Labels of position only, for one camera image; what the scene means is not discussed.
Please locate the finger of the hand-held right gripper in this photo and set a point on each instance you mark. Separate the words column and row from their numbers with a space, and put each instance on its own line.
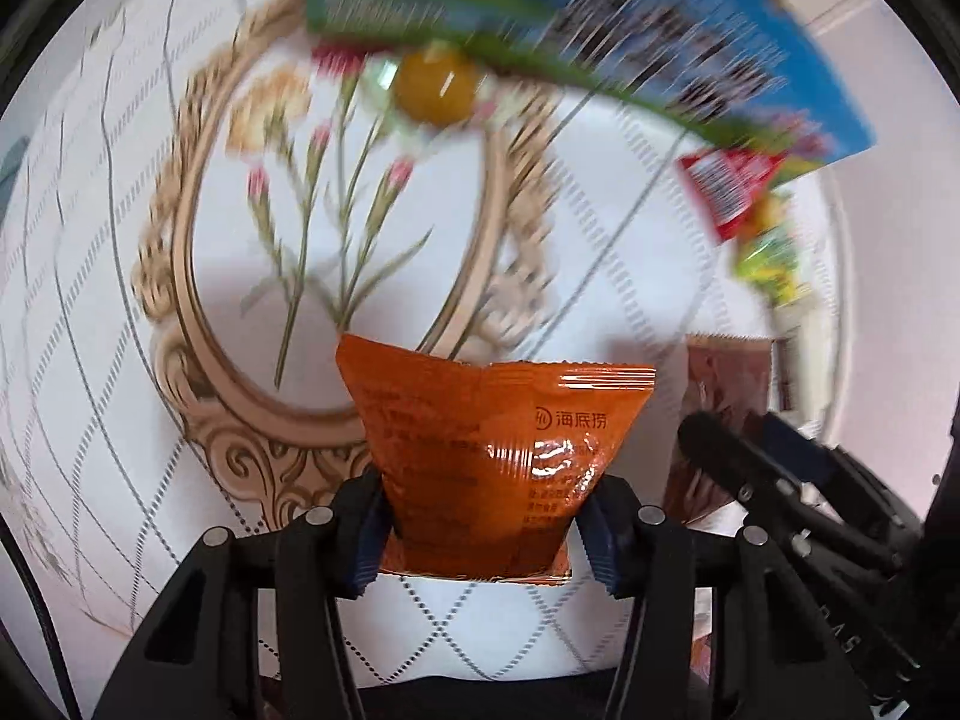
column 750, row 465
column 799, row 450

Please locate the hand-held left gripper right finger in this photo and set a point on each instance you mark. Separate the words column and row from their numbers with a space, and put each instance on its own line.
column 600, row 540

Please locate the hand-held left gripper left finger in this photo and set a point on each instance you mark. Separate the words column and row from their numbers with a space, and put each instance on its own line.
column 367, row 540

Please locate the clear brown-label snack packet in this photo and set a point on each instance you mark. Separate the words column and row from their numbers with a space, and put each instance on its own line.
column 720, row 382

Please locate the orange snack packet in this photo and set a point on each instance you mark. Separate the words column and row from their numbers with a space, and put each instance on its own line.
column 487, row 465

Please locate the printed cardboard box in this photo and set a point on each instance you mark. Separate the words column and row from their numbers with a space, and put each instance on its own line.
column 600, row 7

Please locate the green candy packet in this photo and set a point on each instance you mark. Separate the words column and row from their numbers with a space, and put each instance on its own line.
column 776, row 259

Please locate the person's dark fleece clothing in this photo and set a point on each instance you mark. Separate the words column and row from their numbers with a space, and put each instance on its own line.
column 487, row 697

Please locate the small red snack packet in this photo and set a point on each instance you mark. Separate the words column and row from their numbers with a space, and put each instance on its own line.
column 731, row 184

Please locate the white quilted printed blanket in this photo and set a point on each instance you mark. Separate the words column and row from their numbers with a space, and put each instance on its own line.
column 150, row 165

